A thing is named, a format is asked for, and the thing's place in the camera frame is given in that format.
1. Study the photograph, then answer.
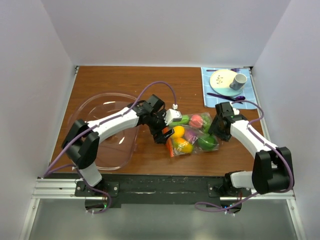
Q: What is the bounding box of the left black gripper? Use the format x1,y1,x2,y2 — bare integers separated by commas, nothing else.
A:
147,109,175,145

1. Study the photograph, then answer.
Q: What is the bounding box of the clear zip top bag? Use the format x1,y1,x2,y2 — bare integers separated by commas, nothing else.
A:
163,112,219,157

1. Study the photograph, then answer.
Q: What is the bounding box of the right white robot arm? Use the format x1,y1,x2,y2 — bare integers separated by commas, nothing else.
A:
208,102,295,197

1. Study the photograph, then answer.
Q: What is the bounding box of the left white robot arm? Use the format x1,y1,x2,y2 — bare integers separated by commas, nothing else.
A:
61,94,182,196

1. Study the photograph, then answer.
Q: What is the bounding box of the yellow fake lemon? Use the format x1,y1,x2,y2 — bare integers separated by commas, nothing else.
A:
170,125,185,139

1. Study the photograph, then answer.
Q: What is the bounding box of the orange fake fruit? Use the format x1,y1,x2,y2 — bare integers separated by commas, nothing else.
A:
172,137,194,154

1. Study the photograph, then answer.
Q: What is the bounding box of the green fake pepper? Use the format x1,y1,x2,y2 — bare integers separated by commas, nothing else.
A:
197,134,218,151

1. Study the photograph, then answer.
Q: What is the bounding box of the pink fake peach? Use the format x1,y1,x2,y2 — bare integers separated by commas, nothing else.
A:
188,114,204,129

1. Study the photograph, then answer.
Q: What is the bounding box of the purple fake onion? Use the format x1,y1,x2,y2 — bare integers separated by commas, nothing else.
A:
184,128,198,145

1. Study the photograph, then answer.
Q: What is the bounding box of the purple spoon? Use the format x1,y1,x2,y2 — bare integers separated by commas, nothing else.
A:
226,96,246,102

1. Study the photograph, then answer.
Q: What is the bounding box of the blue checkered cloth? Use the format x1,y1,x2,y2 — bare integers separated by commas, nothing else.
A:
200,67,257,108

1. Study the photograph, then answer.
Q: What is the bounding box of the cream floral plate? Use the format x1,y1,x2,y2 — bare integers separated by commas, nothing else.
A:
209,69,243,97

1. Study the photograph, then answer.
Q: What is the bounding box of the clear plastic bowl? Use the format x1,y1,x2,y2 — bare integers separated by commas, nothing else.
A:
67,92,139,171

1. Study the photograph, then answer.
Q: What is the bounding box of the grey white mug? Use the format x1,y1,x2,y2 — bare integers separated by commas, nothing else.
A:
229,73,248,91

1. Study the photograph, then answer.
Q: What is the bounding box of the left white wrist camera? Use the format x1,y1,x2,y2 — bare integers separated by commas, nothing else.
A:
164,108,182,126

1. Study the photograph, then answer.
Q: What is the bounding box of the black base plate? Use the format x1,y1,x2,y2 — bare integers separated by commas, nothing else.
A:
74,174,252,208

